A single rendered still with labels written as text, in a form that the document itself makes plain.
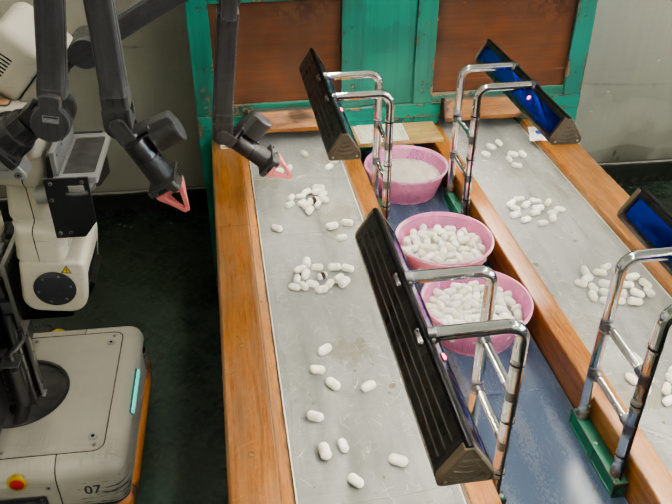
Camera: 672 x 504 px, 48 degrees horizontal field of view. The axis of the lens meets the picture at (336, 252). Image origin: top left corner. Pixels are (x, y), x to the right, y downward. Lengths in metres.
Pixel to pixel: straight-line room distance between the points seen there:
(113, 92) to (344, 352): 0.74
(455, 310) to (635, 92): 2.32
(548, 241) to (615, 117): 1.91
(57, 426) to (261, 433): 0.93
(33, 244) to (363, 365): 0.86
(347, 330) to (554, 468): 0.54
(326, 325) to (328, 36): 1.11
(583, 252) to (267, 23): 1.20
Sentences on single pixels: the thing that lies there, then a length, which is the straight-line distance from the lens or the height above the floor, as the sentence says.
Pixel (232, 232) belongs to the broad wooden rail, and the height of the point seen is 0.76.
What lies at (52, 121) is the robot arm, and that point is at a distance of 1.62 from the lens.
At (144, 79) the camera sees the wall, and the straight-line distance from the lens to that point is 3.46.
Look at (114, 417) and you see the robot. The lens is 2.27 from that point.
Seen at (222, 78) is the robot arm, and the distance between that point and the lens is 2.06.
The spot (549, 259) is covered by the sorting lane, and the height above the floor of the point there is 0.74.
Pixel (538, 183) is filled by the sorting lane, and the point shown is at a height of 0.74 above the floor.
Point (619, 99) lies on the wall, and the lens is 3.94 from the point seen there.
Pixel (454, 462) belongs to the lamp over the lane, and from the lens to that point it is 1.02.
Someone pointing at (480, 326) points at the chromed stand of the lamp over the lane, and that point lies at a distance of 1.18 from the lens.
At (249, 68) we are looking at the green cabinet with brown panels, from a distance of 2.54.
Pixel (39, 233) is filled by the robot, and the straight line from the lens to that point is 1.95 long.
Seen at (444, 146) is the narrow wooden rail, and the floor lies 0.76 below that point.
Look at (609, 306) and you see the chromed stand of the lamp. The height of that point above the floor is 1.01.
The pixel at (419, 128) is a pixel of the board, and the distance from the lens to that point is 2.63.
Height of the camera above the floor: 1.85
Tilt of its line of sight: 34 degrees down
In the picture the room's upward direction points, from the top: straight up
